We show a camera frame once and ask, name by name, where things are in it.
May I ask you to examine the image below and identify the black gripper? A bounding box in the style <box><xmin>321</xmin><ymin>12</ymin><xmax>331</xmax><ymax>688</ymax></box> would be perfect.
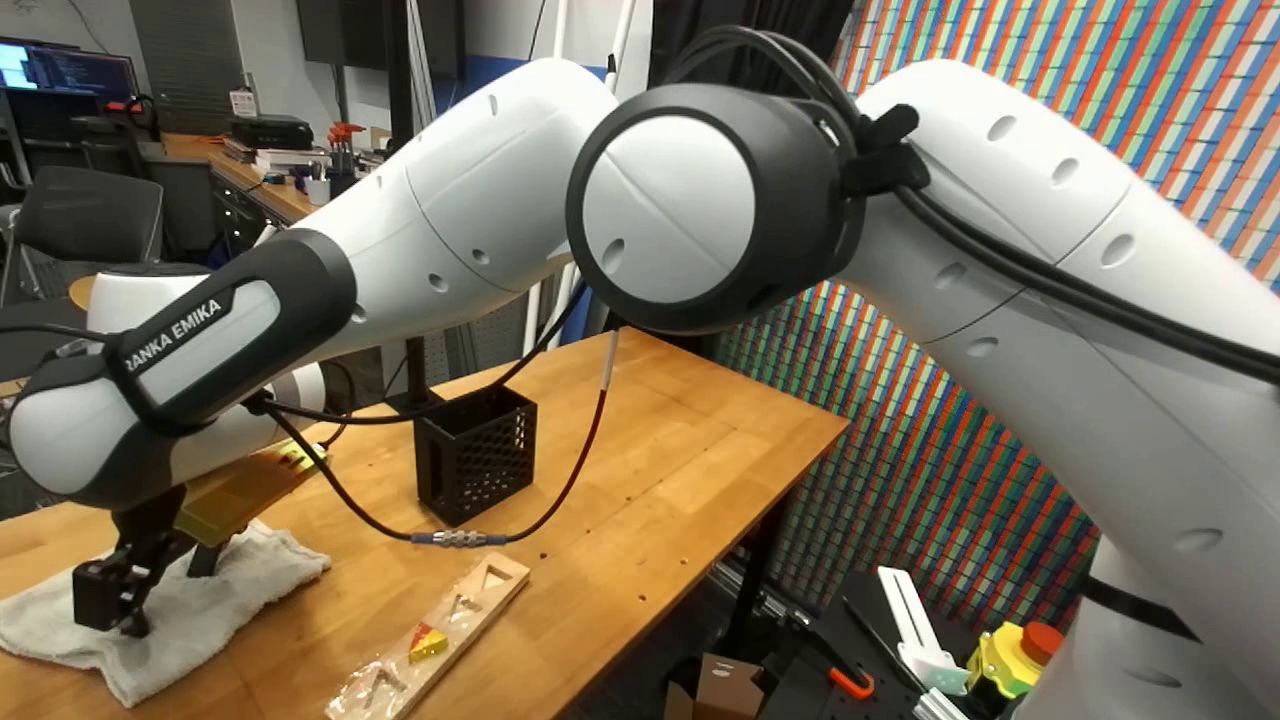
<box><xmin>74</xmin><ymin>484</ymin><xmax>231</xmax><ymax>641</ymax></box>

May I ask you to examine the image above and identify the white towel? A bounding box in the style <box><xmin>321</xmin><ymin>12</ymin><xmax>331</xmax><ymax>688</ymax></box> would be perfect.
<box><xmin>0</xmin><ymin>516</ymin><xmax>338</xmax><ymax>712</ymax></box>

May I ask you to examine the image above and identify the small black mesh basket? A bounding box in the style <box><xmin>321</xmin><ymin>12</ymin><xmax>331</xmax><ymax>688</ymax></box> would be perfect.
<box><xmin>414</xmin><ymin>379</ymin><xmax>539</xmax><ymax>527</ymax></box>

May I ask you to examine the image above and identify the black office chair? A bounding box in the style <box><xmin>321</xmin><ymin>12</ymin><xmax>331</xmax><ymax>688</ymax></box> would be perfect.
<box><xmin>11</xmin><ymin>164</ymin><xmax>173</xmax><ymax>271</ymax></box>

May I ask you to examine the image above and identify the wooden top workbench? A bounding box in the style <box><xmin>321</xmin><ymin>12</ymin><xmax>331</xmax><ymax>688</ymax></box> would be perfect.
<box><xmin>137</xmin><ymin>124</ymin><xmax>403</xmax><ymax>271</ymax></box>

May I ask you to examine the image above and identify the black box on workbench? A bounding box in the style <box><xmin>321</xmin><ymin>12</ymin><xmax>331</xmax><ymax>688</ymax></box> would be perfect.
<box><xmin>229</xmin><ymin>118</ymin><xmax>316</xmax><ymax>154</ymax></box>

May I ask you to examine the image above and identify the bottle with red cap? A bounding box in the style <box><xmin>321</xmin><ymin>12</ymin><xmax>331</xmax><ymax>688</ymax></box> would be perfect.
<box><xmin>328</xmin><ymin>122</ymin><xmax>368</xmax><ymax>204</ymax></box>

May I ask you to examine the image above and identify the dark computer monitor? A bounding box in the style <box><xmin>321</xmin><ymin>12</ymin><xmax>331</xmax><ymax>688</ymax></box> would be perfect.
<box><xmin>0</xmin><ymin>35</ymin><xmax>137</xmax><ymax>106</ymax></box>

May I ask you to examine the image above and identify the small cardboard box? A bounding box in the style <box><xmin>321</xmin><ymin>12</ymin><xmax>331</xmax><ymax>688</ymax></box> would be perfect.
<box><xmin>659</xmin><ymin>648</ymin><xmax>773</xmax><ymax>720</ymax></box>

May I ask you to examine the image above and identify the colourful striped backdrop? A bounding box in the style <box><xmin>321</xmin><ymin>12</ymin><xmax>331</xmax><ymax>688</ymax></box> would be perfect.
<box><xmin>716</xmin><ymin>0</ymin><xmax>1280</xmax><ymax>643</ymax></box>

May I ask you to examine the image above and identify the black curtain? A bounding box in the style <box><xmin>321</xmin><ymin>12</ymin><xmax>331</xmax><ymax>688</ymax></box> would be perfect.
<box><xmin>653</xmin><ymin>0</ymin><xmax>857</xmax><ymax>86</ymax></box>

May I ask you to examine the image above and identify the yellow red emergency stop button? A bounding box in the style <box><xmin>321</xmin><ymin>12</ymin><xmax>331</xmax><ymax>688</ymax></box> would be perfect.
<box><xmin>966</xmin><ymin>615</ymin><xmax>1068</xmax><ymax>703</ymax></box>

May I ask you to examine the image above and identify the yellow wrist camera mount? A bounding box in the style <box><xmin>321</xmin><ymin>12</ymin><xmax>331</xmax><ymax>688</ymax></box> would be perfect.
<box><xmin>175</xmin><ymin>445</ymin><xmax>324</xmax><ymax>552</ymax></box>

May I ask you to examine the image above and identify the black cable with metal connector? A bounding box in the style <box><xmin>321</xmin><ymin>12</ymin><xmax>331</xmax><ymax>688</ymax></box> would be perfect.
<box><xmin>245</xmin><ymin>277</ymin><xmax>633</xmax><ymax>552</ymax></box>

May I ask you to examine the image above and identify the black table frame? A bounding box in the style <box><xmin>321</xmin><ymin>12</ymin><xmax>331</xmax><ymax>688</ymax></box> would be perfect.
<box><xmin>724</xmin><ymin>494</ymin><xmax>804</xmax><ymax>655</ymax></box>

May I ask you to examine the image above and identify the orange handled tool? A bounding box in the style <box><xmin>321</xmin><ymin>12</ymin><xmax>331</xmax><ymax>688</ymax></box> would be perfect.
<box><xmin>826</xmin><ymin>659</ymin><xmax>879</xmax><ymax>709</ymax></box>

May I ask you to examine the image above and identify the white plastic bracket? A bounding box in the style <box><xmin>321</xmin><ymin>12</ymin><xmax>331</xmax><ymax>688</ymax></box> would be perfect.
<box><xmin>873</xmin><ymin>565</ymin><xmax>971</xmax><ymax>695</ymax></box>

